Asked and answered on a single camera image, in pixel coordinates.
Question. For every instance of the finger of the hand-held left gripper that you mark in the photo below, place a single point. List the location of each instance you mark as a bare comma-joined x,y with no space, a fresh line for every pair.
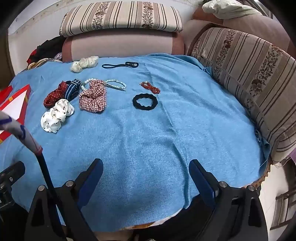
13,170

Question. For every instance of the light green cloth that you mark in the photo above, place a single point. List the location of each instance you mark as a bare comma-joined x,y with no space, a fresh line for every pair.
226,10

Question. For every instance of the red plaid scrunchie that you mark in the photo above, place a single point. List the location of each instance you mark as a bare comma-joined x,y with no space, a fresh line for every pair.
92,99

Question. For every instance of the pile of dark clothes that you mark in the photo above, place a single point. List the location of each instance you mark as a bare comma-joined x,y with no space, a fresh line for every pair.
48,49

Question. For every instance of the red and white box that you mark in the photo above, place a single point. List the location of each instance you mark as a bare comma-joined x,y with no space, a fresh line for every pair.
25,91

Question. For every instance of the pink sofa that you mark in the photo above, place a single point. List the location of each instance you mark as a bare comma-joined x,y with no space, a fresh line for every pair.
120,46

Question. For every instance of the navy striped scrunchie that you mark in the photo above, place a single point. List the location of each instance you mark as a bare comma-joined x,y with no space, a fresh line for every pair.
72,89

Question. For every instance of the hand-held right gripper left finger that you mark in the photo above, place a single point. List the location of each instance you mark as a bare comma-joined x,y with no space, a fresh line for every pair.
92,179

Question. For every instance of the blue knitted cloth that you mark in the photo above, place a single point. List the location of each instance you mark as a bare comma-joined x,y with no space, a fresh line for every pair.
138,139

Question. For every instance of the red polka dot scrunchie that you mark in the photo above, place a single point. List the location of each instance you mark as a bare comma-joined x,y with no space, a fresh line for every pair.
54,96

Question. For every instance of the cream striped floral cushion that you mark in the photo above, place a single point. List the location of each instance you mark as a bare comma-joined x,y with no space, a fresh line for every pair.
120,18

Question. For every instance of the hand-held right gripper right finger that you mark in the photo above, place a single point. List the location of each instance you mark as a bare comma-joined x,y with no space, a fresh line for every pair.
201,183

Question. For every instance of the patterned fabric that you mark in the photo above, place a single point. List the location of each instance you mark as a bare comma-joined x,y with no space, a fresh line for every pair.
44,62

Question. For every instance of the white black-dotted scrunchie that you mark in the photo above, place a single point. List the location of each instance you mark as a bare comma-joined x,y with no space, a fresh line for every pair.
55,115

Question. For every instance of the cream dotted scrunchie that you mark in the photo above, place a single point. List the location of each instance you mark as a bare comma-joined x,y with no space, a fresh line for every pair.
83,63

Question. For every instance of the black scrunchie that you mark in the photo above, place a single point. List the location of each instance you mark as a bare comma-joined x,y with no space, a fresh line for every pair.
134,102

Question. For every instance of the brown striped floral cushion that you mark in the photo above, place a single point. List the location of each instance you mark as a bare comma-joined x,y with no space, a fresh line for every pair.
254,69

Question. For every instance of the wooden chair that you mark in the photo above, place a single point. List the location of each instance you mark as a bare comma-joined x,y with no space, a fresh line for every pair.
278,208

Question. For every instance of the round wicker table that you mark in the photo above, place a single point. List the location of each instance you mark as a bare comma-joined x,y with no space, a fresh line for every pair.
261,178

